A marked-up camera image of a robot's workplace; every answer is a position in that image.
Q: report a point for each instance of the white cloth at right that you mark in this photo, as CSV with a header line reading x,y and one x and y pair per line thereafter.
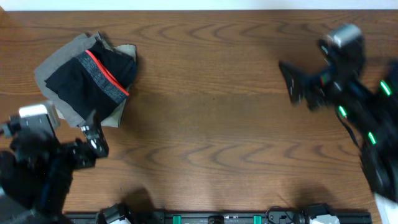
x,y
388,209

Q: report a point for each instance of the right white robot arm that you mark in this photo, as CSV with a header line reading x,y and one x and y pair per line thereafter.
x,y
373,115

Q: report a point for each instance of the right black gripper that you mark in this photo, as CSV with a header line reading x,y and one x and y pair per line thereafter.
x,y
315,82

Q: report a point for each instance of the black leggings with orange waistband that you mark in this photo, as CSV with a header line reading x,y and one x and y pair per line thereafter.
x,y
90,84

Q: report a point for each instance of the beige folded cloth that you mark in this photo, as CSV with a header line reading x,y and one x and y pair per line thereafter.
x,y
124,62

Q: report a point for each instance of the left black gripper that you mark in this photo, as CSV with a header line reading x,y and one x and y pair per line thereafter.
x,y
92,130

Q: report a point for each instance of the folded grey trousers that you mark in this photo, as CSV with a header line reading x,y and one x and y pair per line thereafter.
x,y
57,64

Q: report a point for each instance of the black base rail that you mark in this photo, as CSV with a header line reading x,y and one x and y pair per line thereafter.
x,y
320,213

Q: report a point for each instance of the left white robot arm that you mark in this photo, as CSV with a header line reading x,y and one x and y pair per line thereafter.
x,y
37,170

